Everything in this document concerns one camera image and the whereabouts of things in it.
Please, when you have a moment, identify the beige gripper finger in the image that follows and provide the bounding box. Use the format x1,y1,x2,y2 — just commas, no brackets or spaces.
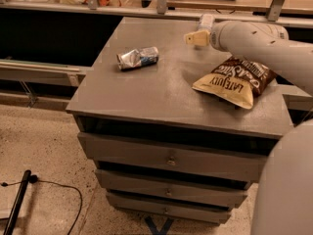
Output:
184,29,210,46

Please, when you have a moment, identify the clear plastic water bottle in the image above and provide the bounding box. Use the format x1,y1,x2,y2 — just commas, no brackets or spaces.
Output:
198,14,215,31

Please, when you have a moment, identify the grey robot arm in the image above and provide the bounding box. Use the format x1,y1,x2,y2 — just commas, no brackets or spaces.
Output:
209,21,313,235

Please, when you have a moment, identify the brown yellow chip bag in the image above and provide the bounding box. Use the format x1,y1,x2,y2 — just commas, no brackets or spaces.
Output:
193,57,277,110

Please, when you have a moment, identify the crushed silver blue can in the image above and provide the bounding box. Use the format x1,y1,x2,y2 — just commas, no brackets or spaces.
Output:
116,47,159,71

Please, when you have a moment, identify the grey drawer cabinet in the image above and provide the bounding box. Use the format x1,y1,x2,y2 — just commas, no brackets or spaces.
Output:
67,18,293,213

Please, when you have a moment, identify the top grey drawer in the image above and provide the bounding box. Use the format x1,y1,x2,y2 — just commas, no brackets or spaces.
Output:
77,132,266,182

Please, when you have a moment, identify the grey drawer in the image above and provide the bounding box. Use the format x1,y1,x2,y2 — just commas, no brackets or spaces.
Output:
77,132,266,182
95,169,247,209
107,192,231,225

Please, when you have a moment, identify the middle grey drawer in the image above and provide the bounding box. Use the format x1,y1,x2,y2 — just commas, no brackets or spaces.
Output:
95,169,247,209

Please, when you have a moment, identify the bottom grey drawer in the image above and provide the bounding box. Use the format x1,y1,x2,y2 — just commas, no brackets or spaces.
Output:
107,192,231,225

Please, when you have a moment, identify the blue tape floor marker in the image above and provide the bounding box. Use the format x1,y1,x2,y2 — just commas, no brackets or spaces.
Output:
144,215,175,235

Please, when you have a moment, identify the black pole on floor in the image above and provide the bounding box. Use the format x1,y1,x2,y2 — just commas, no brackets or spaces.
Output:
3,169,31,235

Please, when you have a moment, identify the grey metal railing frame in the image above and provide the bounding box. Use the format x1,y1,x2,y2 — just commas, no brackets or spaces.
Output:
0,0,313,28

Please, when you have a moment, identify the black floor cable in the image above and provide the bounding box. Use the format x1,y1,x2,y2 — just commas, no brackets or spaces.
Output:
0,174,84,235

